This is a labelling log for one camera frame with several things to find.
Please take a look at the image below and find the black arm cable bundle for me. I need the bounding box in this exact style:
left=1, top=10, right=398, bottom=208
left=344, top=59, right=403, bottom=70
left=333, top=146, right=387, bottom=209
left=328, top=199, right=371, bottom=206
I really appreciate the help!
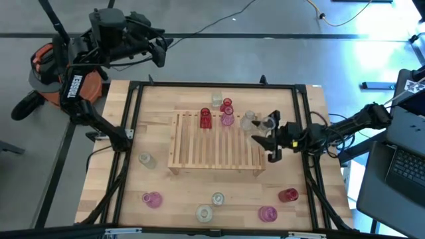
left=308, top=111, right=369, bottom=160

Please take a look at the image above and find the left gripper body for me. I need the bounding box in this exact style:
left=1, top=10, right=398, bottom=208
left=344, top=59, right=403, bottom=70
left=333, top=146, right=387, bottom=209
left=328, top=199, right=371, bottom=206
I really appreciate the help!
left=124, top=28, right=159, bottom=56

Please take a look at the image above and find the clear fluted cylinder glass vase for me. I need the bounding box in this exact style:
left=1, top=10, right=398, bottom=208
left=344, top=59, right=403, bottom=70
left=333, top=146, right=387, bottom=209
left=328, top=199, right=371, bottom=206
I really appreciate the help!
left=211, top=192, right=226, bottom=206

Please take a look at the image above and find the dark grey laptop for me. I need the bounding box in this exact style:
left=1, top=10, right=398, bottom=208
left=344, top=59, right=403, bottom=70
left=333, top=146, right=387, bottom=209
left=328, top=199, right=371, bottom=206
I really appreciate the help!
left=384, top=106, right=425, bottom=206

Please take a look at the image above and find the clear square glass vase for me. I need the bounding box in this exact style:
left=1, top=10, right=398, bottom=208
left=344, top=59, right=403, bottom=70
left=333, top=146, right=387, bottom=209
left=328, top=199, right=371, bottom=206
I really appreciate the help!
left=211, top=92, right=224, bottom=108

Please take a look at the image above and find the red flared-mouth glass vase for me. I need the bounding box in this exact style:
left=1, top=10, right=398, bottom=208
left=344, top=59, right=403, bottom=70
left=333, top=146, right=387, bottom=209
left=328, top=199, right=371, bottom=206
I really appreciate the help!
left=278, top=187, right=299, bottom=204

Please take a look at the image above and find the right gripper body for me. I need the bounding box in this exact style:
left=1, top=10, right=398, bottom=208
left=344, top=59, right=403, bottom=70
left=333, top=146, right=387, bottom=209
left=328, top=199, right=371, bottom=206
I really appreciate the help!
left=280, top=131, right=305, bottom=153

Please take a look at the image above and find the pink ribbed narrow-neck vase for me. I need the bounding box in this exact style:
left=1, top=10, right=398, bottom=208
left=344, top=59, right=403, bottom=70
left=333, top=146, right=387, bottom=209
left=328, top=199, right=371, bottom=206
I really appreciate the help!
left=220, top=106, right=236, bottom=127

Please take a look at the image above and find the white marker tag paper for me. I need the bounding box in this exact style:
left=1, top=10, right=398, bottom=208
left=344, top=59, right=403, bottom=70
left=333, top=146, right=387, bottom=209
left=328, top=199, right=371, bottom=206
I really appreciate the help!
left=404, top=79, right=425, bottom=95

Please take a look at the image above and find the grey desk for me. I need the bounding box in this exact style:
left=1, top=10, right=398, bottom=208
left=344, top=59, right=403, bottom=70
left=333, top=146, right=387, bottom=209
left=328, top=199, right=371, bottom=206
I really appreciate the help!
left=355, top=68, right=425, bottom=239

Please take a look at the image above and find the silver metal bracket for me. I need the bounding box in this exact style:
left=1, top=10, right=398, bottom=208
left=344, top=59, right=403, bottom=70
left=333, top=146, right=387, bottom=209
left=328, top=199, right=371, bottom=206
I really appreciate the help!
left=104, top=227, right=143, bottom=235
left=287, top=231, right=328, bottom=239

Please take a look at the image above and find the small red glass vase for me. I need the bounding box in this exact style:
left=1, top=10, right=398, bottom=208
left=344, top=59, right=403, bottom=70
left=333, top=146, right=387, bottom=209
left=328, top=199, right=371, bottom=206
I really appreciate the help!
left=199, top=107, right=213, bottom=129

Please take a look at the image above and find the black aluminium rig frame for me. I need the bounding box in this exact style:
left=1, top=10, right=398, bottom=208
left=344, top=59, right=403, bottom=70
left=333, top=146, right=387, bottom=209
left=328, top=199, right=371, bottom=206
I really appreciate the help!
left=74, top=74, right=359, bottom=233

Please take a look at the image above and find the large clear hammered glass vase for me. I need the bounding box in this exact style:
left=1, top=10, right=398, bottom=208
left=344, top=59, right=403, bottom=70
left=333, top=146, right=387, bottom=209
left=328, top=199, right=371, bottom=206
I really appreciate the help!
left=195, top=204, right=214, bottom=224

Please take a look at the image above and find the black slanted pole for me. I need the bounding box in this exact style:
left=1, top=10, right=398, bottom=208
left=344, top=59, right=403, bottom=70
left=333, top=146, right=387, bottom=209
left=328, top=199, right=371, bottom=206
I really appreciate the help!
left=38, top=0, right=72, bottom=46

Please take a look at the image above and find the pink ribbed glass vase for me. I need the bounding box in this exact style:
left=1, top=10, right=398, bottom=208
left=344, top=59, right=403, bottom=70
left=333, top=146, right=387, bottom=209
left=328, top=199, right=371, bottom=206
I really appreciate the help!
left=141, top=191, right=164, bottom=210

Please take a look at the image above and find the yellow floor cable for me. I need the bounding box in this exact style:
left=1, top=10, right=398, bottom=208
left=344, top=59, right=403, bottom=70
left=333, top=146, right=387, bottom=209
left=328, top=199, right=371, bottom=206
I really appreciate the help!
left=305, top=0, right=375, bottom=28

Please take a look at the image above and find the clear ribbed bulbous glass vase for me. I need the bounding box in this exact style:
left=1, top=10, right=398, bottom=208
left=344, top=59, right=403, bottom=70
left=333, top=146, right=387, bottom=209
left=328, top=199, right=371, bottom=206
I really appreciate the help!
left=239, top=110, right=258, bottom=132

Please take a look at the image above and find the pink round wide vase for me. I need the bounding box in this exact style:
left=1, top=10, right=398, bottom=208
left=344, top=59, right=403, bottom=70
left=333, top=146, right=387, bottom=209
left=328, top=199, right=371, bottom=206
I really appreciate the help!
left=258, top=205, right=278, bottom=223

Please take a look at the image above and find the black floor cable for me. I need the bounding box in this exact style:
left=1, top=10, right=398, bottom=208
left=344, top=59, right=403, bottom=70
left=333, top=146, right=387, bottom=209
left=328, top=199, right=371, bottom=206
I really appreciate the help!
left=111, top=0, right=258, bottom=72

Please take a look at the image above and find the clear diamond-pattern bottle vase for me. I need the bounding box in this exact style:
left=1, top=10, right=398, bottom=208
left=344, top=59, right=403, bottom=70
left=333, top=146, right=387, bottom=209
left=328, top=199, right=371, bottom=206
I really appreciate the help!
left=138, top=151, right=158, bottom=171

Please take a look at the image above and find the orange shop vacuum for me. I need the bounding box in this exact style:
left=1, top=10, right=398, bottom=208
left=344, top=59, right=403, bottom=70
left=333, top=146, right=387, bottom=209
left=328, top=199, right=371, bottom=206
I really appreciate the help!
left=28, top=41, right=104, bottom=107

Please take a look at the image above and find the black vacuum hose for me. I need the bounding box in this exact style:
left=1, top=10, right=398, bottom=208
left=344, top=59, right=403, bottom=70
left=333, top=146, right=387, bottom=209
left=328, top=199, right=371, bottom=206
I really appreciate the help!
left=10, top=89, right=46, bottom=121

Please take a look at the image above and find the grey floor stand leg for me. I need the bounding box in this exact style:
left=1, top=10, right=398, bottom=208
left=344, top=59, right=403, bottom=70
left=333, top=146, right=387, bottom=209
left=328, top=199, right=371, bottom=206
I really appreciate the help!
left=0, top=140, right=26, bottom=155

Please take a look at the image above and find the wooden slatted shelf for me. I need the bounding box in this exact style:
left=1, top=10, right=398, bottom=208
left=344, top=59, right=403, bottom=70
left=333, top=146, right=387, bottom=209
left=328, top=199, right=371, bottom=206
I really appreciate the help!
left=167, top=110, right=267, bottom=177

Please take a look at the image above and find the tall red bottle vase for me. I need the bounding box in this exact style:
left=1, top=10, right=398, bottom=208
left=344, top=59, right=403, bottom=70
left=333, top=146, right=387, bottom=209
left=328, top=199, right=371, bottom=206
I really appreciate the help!
left=219, top=97, right=234, bottom=113

